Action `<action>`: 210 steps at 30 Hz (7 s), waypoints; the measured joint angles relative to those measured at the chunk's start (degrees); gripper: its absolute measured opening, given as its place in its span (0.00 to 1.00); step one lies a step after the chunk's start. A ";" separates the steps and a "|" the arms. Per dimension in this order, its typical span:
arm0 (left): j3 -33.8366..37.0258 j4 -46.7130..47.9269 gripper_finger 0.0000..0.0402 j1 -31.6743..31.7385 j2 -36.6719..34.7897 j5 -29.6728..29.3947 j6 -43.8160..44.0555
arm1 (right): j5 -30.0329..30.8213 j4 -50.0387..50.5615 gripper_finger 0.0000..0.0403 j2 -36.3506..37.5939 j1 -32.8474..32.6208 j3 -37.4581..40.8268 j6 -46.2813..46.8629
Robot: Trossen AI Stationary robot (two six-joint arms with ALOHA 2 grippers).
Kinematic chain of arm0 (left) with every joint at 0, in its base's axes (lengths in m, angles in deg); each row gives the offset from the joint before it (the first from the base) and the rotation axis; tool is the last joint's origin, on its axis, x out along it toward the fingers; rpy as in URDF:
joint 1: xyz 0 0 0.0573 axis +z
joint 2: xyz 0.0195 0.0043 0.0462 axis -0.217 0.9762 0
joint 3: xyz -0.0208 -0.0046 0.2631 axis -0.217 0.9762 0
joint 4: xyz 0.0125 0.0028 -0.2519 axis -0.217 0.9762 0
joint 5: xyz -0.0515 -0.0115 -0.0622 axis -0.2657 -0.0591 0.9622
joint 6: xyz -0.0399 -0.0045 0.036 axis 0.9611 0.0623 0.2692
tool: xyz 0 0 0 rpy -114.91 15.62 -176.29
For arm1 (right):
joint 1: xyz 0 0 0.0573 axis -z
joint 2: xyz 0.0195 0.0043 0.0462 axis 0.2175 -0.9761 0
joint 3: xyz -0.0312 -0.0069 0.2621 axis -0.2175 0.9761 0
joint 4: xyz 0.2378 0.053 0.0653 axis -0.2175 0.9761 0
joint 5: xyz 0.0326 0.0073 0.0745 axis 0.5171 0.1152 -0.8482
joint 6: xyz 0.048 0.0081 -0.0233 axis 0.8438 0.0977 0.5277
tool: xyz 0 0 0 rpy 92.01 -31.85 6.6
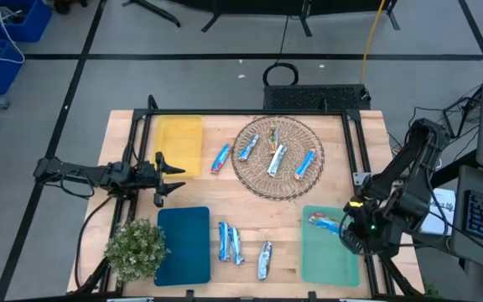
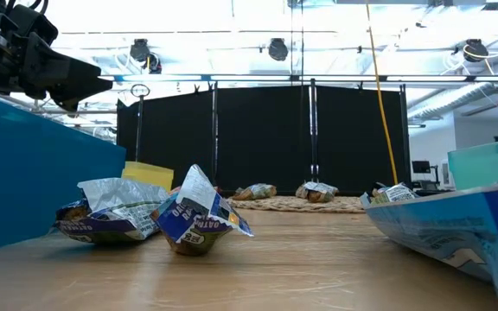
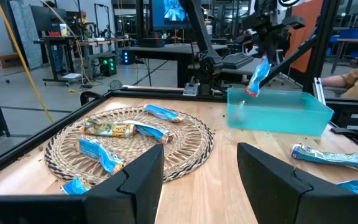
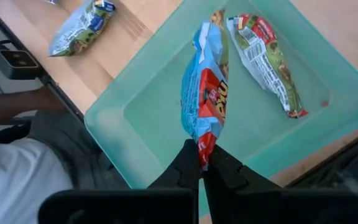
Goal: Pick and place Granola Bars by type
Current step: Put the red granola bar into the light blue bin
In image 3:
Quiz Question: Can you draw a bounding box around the black computer keyboard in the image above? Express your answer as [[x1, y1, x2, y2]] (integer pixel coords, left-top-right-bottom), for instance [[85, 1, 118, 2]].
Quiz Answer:
[[221, 52, 255, 70]]

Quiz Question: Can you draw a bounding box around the yellow hanging cable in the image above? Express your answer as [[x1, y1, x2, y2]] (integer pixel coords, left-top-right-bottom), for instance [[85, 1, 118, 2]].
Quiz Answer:
[[0, 0, 55, 124]]

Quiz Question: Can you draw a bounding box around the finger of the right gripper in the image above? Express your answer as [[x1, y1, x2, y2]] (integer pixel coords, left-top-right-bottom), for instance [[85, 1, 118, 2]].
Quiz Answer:
[[257, 40, 268, 62], [266, 39, 280, 63]]

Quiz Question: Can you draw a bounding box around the green crunchy granola bar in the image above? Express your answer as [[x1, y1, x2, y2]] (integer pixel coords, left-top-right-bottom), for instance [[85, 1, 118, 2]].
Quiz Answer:
[[79, 118, 137, 139]]

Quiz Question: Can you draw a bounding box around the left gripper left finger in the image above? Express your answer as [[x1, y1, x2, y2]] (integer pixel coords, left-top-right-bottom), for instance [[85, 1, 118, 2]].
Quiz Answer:
[[84, 142, 165, 224]]

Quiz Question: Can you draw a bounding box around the blue and red granola bar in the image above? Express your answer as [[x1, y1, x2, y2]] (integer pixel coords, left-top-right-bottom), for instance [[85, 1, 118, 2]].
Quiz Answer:
[[244, 55, 272, 98], [60, 176, 92, 196]]

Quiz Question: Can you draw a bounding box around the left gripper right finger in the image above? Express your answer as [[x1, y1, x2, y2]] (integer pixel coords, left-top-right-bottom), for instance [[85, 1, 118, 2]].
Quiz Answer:
[[236, 142, 346, 224]]

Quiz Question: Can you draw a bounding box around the monitor with blue screen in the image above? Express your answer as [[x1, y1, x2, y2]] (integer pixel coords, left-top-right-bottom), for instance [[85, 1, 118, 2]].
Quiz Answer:
[[149, 0, 193, 31]]

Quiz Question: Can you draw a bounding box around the silver metal bracket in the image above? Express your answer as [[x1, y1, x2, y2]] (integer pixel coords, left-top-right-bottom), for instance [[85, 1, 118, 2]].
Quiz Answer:
[[313, 77, 326, 105]]

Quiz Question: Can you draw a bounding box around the computer with green lights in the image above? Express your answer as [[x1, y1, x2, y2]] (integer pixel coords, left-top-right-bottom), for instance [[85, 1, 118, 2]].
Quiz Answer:
[[99, 54, 117, 77]]

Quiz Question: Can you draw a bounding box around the orange panel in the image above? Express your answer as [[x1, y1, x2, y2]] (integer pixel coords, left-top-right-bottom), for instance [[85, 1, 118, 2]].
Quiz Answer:
[[286, 0, 324, 74]]

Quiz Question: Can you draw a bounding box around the teal plastic bin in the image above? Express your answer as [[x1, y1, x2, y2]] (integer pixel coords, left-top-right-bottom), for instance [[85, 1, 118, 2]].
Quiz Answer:
[[227, 86, 334, 137]]

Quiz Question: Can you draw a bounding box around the blue oatmeal raisin bar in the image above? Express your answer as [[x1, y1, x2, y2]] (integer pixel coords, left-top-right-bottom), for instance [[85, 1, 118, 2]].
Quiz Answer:
[[290, 142, 358, 173], [336, 179, 358, 195]]

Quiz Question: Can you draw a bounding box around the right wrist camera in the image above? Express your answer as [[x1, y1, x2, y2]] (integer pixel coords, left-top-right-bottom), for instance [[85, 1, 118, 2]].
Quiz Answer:
[[283, 14, 306, 31]]

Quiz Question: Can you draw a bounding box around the round woven placemat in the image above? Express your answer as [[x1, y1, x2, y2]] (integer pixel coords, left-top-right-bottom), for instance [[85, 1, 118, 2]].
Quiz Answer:
[[44, 105, 215, 187]]

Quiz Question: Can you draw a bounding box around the silver and blue granola bar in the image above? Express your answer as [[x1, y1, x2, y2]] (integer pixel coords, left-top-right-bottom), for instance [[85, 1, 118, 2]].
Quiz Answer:
[[121, 119, 175, 146]]

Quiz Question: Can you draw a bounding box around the silver green granola bar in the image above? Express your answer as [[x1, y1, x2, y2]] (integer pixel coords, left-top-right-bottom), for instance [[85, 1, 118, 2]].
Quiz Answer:
[[232, 99, 247, 124]]

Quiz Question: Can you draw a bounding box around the grey desk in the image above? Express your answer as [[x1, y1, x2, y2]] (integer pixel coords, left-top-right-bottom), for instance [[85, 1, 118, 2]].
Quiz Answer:
[[121, 43, 229, 63], [187, 55, 262, 76]]

